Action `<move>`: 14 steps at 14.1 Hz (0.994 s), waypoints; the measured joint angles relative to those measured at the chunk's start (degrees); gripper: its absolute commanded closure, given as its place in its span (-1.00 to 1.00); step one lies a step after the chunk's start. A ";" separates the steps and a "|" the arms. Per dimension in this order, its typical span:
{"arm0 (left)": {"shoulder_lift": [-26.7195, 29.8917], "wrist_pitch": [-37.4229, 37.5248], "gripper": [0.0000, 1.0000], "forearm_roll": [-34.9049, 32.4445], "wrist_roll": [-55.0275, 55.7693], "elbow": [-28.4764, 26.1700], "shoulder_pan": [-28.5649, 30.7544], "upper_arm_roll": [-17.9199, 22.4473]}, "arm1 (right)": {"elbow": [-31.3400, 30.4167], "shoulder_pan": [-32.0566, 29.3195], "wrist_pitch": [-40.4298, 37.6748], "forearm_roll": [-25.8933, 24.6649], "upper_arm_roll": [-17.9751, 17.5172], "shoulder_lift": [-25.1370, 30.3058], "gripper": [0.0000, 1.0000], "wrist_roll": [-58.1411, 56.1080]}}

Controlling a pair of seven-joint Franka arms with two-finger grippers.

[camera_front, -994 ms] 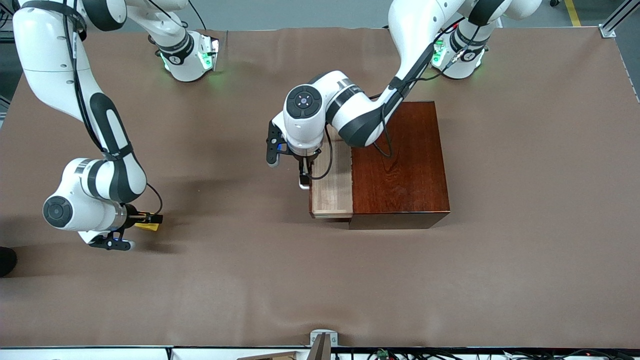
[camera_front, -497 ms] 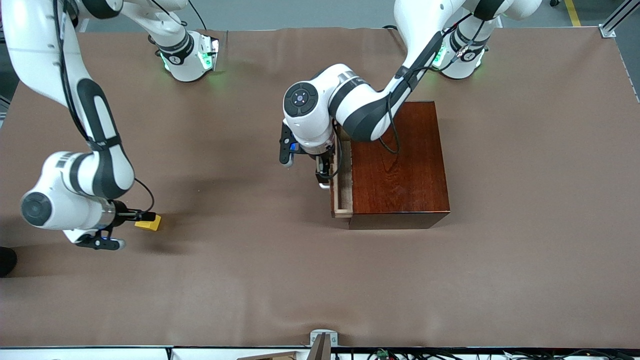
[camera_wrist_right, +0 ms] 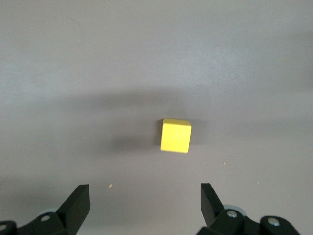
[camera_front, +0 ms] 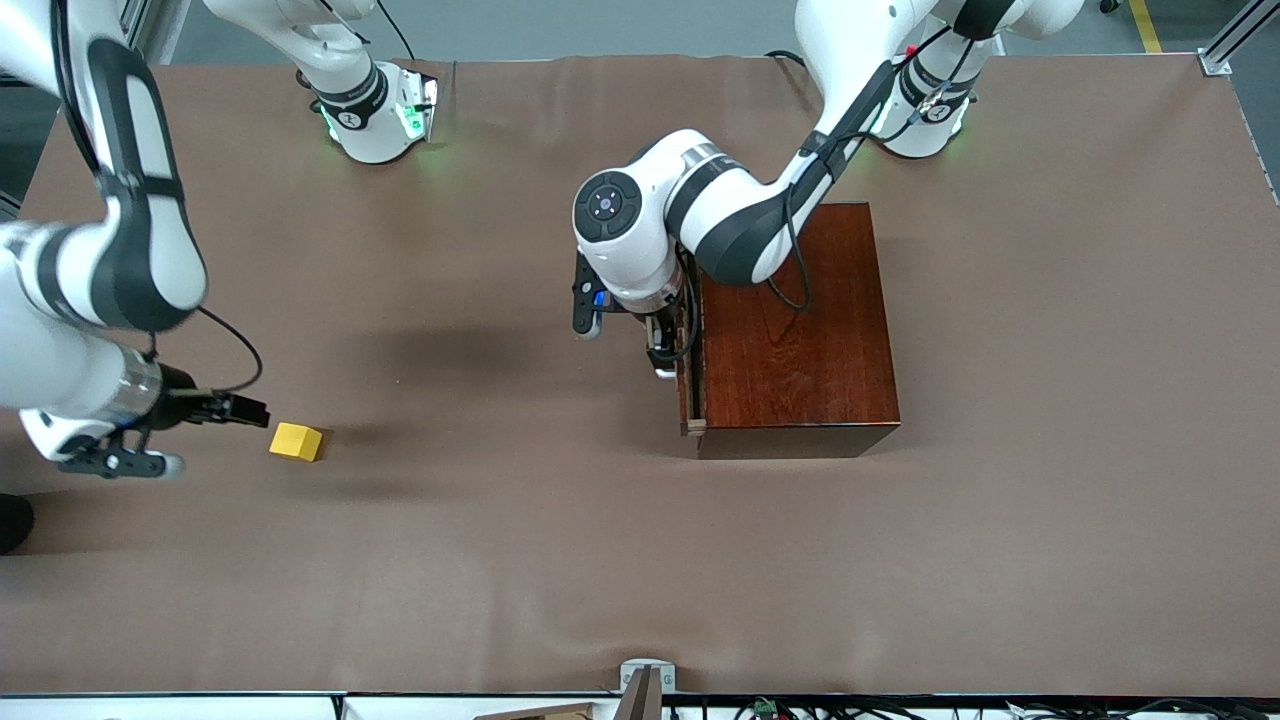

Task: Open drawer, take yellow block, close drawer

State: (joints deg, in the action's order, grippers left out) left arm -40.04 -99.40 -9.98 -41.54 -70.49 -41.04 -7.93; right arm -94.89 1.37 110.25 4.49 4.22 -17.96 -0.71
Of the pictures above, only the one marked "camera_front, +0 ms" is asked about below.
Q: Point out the brown table cover cloth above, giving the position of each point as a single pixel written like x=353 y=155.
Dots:
x=400 y=550

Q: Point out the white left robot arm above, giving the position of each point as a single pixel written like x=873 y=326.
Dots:
x=640 y=250

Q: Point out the yellow cube block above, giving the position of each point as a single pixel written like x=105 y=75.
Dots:
x=296 y=442

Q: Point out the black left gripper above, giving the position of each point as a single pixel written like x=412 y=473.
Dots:
x=662 y=331

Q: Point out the single aluminium frame profile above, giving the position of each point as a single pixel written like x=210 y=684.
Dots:
x=1235 y=35

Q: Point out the right base connector plate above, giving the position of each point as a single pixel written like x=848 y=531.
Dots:
x=418 y=105

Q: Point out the dark brown wooden cabinet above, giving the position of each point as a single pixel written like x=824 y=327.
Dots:
x=810 y=340

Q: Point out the black rounded object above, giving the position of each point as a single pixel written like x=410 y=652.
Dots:
x=12 y=522

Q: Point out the aluminium frame with diagonal struts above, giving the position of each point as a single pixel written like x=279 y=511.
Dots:
x=135 y=12

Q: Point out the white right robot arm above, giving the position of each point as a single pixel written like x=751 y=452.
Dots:
x=130 y=250

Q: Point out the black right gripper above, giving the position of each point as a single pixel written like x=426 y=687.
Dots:
x=186 y=405

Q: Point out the light brown board piece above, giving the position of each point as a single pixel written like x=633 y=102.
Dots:
x=540 y=713

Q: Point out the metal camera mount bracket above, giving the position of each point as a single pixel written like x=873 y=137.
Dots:
x=647 y=682

